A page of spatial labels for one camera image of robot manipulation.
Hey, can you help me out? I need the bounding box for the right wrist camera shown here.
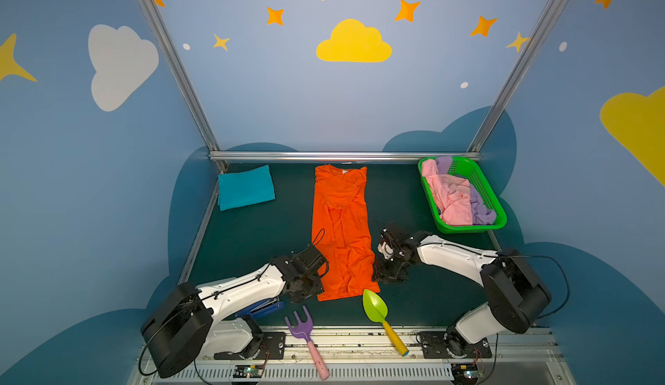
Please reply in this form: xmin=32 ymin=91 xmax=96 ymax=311
xmin=378 ymin=241 xmax=395 ymax=260

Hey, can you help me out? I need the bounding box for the aluminium left frame post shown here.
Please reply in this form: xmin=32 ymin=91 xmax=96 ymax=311
xmin=137 ymin=0 xmax=228 ymax=173

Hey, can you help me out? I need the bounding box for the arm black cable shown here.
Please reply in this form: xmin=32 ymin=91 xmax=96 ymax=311
xmin=137 ymin=227 xmax=331 ymax=385
xmin=425 ymin=241 xmax=571 ymax=381

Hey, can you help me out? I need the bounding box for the aluminium frame post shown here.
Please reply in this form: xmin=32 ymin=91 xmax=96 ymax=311
xmin=467 ymin=0 xmax=569 ymax=157
xmin=137 ymin=0 xmax=228 ymax=173

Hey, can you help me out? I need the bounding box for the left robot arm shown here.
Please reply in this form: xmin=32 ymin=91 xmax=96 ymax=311
xmin=140 ymin=245 xmax=329 ymax=378

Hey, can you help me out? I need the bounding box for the green toy shovel yellow handle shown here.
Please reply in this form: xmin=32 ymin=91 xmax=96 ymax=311
xmin=362 ymin=289 xmax=409 ymax=357

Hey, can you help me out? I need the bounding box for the folded teal t shirt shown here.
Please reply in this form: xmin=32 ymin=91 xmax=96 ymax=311
xmin=218 ymin=165 xmax=275 ymax=212

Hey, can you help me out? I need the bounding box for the aluminium back frame rail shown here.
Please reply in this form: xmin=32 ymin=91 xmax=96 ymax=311
xmin=209 ymin=150 xmax=481 ymax=163

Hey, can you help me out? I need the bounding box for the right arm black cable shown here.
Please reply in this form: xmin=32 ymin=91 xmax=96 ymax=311
xmin=425 ymin=241 xmax=571 ymax=381

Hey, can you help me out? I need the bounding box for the purple toy rake pink handle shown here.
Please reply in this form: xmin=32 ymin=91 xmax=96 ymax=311
xmin=284 ymin=305 xmax=330 ymax=381

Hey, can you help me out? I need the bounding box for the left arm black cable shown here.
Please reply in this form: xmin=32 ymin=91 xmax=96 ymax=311
xmin=137 ymin=227 xmax=331 ymax=385

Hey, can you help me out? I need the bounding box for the front aluminium mounting rail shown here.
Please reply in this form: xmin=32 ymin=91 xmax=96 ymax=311
xmin=128 ymin=326 xmax=575 ymax=384

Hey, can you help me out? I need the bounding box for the pink t shirt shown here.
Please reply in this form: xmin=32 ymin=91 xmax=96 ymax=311
xmin=421 ymin=156 xmax=473 ymax=227

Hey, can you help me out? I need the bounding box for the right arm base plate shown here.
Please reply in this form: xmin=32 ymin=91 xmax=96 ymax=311
xmin=416 ymin=331 xmax=493 ymax=359

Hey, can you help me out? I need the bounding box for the green circuit board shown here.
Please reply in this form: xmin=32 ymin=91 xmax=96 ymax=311
xmin=451 ymin=364 xmax=480 ymax=385
xmin=233 ymin=365 xmax=264 ymax=380

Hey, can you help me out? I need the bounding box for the right green circuit board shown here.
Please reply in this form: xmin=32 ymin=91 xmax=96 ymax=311
xmin=451 ymin=364 xmax=480 ymax=385

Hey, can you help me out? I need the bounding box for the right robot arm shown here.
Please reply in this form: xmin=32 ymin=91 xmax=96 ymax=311
xmin=373 ymin=227 xmax=552 ymax=357

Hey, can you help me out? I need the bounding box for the green plastic basket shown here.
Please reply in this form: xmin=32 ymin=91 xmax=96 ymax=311
xmin=417 ymin=155 xmax=508 ymax=234

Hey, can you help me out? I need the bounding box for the aluminium right frame post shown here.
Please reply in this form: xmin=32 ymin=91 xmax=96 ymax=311
xmin=467 ymin=0 xmax=569 ymax=157

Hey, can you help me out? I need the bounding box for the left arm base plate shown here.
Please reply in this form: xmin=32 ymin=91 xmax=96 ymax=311
xmin=213 ymin=332 xmax=286 ymax=360

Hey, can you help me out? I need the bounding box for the orange t shirt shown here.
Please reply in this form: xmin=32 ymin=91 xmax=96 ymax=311
xmin=312 ymin=165 xmax=380 ymax=302

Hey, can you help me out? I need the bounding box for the purple t shirt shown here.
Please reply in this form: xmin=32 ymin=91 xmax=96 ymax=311
xmin=434 ymin=155 xmax=498 ymax=226

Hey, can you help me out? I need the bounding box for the left green circuit board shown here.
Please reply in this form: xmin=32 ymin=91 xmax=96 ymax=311
xmin=233 ymin=365 xmax=264 ymax=380

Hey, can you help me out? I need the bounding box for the blue stapler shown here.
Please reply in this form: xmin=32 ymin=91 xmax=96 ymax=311
xmin=236 ymin=298 xmax=286 ymax=319

